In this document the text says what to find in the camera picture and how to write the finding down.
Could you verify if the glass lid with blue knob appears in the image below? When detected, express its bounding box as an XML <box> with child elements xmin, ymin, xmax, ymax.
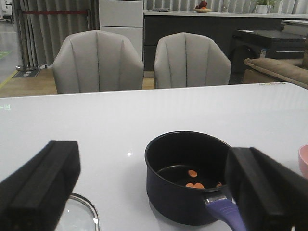
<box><xmin>55</xmin><ymin>193</ymin><xmax>101</xmax><ymax>231</ymax></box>

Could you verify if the orange ham slice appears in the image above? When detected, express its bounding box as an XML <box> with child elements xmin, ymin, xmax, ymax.
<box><xmin>188</xmin><ymin>169</ymin><xmax>198</xmax><ymax>178</ymax></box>
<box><xmin>193</xmin><ymin>183</ymin><xmax>204</xmax><ymax>189</ymax></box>
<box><xmin>185</xmin><ymin>183</ymin><xmax>194</xmax><ymax>188</ymax></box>

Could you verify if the fruit plate on counter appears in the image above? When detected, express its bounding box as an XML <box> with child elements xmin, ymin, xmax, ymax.
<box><xmin>193</xmin><ymin>0</ymin><xmax>212</xmax><ymax>13</ymax></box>

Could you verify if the white cabinet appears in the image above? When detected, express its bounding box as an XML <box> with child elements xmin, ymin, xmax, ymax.
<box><xmin>99</xmin><ymin>0</ymin><xmax>144</xmax><ymax>59</ymax></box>

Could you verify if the potted plant white pot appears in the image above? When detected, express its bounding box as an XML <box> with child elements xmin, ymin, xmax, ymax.
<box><xmin>251</xmin><ymin>0</ymin><xmax>283</xmax><ymax>14</ymax></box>

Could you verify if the grey upholstered chair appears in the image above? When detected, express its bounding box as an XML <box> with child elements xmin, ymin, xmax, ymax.
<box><xmin>53</xmin><ymin>30</ymin><xmax>144</xmax><ymax>94</ymax></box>
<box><xmin>154</xmin><ymin>32</ymin><xmax>231</xmax><ymax>89</ymax></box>

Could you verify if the dark counter unit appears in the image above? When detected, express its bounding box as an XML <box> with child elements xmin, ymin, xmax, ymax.
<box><xmin>143</xmin><ymin>10</ymin><xmax>308</xmax><ymax>71</ymax></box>

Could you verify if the pink bowl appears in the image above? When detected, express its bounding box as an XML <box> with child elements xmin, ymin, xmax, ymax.
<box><xmin>298</xmin><ymin>144</ymin><xmax>308</xmax><ymax>179</ymax></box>

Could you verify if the left grey upholstered chair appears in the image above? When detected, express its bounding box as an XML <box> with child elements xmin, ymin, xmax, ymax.
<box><xmin>53</xmin><ymin>30</ymin><xmax>144</xmax><ymax>94</ymax></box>

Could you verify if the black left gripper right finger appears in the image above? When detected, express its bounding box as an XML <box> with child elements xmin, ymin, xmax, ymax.
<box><xmin>225</xmin><ymin>148</ymin><xmax>308</xmax><ymax>231</ymax></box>

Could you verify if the red barrier belt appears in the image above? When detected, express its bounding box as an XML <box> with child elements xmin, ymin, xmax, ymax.
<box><xmin>21</xmin><ymin>10</ymin><xmax>90</xmax><ymax>15</ymax></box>

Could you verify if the dark blue saucepan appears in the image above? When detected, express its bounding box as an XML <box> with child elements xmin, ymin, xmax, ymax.
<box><xmin>145</xmin><ymin>131</ymin><xmax>246</xmax><ymax>231</ymax></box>

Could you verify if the beige cushion seat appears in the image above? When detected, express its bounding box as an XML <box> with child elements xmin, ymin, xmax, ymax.
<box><xmin>243</xmin><ymin>58</ymin><xmax>308</xmax><ymax>89</ymax></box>

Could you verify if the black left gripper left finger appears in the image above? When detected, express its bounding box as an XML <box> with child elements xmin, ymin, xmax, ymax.
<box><xmin>0</xmin><ymin>141</ymin><xmax>80</xmax><ymax>231</ymax></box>

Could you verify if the right grey upholstered chair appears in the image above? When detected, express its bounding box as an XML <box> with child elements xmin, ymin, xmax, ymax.
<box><xmin>154</xmin><ymin>32</ymin><xmax>231</xmax><ymax>89</ymax></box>

